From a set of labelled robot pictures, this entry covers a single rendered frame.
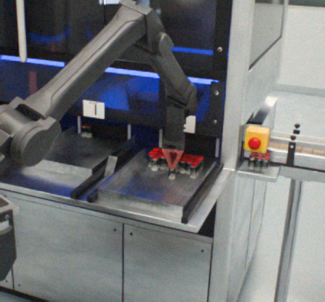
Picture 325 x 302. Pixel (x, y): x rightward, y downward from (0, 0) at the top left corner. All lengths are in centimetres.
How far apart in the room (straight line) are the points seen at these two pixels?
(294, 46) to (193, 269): 460
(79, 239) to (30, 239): 25
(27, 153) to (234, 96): 86
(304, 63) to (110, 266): 461
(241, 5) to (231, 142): 44
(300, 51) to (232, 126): 463
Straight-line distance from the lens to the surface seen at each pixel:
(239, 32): 153
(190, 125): 164
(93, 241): 202
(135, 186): 151
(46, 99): 91
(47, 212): 207
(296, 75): 625
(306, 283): 270
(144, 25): 103
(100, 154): 174
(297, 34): 617
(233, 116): 159
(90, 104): 178
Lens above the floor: 155
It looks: 20 degrees down
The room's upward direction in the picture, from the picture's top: 2 degrees clockwise
